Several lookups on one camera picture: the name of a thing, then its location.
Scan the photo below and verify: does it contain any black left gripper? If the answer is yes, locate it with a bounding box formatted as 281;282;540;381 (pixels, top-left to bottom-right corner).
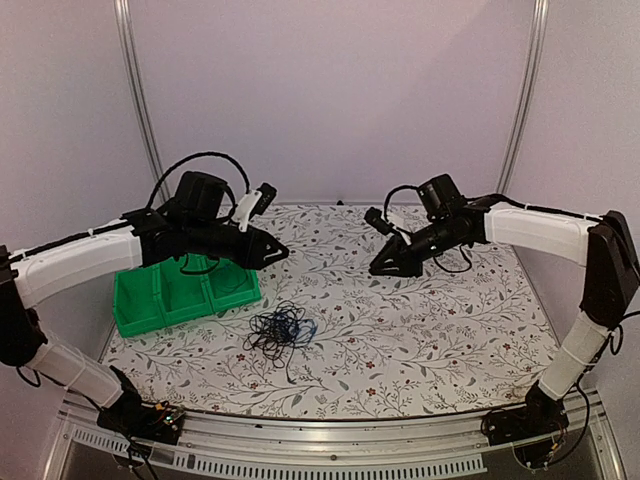
187;218;291;270

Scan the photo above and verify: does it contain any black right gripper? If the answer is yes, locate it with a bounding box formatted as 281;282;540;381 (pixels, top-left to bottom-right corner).
368;217;460;279

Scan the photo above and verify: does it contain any dark blue cable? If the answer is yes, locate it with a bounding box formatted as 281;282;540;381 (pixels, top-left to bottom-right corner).
264;307;311;346

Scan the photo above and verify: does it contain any black cable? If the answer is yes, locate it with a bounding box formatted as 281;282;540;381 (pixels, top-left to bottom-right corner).
242;299;319;385

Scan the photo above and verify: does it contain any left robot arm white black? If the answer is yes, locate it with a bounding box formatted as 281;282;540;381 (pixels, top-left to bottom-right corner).
1;171;289;434

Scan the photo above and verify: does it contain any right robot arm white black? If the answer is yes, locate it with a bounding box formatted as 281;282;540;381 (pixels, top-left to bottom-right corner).
365;174;639;401

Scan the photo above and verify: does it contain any green bin right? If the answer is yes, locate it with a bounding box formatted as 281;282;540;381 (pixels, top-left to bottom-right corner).
200;257;262;313

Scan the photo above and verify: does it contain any green bin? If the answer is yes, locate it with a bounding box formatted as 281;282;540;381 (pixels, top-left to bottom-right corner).
113;267;164;338
200;257;262;313
158;260;212;326

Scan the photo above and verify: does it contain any green bin middle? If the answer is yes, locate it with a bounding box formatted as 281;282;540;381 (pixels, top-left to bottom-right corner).
158;260;212;326

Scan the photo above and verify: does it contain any floral table mat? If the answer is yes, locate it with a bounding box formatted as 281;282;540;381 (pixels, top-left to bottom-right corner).
103;205;557;419

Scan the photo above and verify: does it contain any green bin left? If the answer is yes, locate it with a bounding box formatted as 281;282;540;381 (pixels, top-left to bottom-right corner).
113;267;164;338

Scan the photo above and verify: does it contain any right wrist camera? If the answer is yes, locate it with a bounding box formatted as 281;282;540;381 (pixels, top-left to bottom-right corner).
364;207;412;245

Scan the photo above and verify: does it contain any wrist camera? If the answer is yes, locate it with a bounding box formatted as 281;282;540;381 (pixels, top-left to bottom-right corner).
364;207;412;245
232;182;277;232

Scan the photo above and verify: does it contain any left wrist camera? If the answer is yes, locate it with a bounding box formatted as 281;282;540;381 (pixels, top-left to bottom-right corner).
232;182;277;232

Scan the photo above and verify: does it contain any front aluminium rail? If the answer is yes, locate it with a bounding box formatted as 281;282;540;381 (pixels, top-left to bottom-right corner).
44;390;631;479

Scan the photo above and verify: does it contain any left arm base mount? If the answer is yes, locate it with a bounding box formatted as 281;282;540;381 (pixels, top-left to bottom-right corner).
97;366;185;445

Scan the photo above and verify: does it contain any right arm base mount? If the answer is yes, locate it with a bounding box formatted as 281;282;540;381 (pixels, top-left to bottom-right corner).
480;382;569;469

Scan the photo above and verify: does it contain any right aluminium corner post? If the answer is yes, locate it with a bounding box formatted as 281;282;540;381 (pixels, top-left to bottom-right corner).
496;0;550;194

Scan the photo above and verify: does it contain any aluminium corner post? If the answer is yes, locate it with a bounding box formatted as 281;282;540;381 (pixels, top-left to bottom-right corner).
113;0;162;180
496;0;550;194

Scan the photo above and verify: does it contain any left aluminium corner post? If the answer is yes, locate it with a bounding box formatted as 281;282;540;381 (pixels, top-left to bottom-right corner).
113;0;162;180

